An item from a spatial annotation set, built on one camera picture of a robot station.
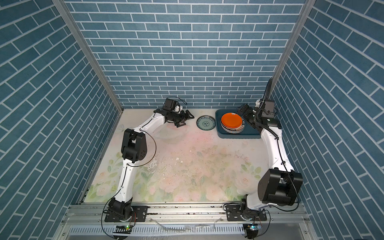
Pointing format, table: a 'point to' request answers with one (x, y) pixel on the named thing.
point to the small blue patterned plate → (206, 122)
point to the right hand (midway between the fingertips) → (240, 110)
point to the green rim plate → (233, 130)
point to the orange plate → (231, 120)
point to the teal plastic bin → (220, 132)
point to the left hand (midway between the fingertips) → (190, 119)
